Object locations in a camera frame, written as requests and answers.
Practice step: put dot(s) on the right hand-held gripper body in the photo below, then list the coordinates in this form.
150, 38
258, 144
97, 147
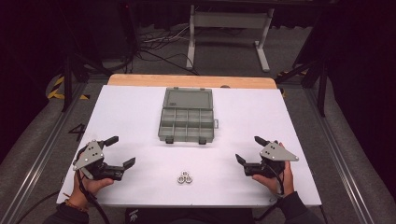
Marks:
274, 153

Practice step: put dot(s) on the person's dark torso clothing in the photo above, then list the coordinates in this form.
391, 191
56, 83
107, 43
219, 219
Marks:
190, 216

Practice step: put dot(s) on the black tripod stand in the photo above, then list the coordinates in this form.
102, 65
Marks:
317, 73

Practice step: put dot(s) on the yellow black hazard tape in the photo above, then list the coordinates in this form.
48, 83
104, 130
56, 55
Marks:
57, 90

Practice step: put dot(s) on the silver hex nut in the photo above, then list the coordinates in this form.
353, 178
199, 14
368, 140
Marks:
181, 179
188, 179
185, 173

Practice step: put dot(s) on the aluminium floor rail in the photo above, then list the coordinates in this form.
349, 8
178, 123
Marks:
339, 155
40, 155

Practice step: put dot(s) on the black metal stand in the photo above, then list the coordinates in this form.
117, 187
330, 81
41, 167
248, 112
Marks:
70, 71

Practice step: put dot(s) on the person's left hand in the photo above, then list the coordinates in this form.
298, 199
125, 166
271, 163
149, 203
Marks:
85, 188

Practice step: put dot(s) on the person's right hand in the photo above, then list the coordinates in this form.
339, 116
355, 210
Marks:
289, 179

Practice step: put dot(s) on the white metal stand frame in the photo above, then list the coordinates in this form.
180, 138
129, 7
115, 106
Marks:
229, 20

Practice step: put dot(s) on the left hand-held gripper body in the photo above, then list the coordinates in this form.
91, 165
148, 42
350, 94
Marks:
90, 155

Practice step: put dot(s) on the gray plastic compartment box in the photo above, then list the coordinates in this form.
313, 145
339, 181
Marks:
186, 121

